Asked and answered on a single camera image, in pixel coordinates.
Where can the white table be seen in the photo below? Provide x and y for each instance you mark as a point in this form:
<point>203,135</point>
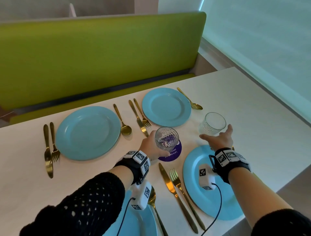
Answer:
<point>255,109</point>

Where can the small white sign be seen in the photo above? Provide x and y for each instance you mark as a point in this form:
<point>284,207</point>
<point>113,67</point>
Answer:
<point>72,11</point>

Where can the person's left hand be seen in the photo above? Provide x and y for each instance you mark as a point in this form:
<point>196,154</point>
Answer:
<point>149,148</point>

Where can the person's left forearm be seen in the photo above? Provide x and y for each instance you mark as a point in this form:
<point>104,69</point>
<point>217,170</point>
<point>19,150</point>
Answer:
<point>121,175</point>

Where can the round purple sticker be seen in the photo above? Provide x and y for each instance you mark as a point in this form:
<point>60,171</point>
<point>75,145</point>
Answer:
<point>173,156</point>

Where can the person's right hand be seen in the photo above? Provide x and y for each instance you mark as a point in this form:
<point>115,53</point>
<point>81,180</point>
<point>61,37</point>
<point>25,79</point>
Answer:
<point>221,140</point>

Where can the person's right forearm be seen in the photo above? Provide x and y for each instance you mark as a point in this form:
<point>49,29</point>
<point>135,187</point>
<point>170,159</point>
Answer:
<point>247,194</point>

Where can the pale window blind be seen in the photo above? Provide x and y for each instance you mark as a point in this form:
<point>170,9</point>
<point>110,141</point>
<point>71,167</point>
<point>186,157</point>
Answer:
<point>267,48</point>

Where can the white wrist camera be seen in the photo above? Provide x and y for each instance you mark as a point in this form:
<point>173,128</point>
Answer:
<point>142,194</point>
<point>205,178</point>

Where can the green upholstered bench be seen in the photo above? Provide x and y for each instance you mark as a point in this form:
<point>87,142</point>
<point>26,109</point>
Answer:
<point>97,56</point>

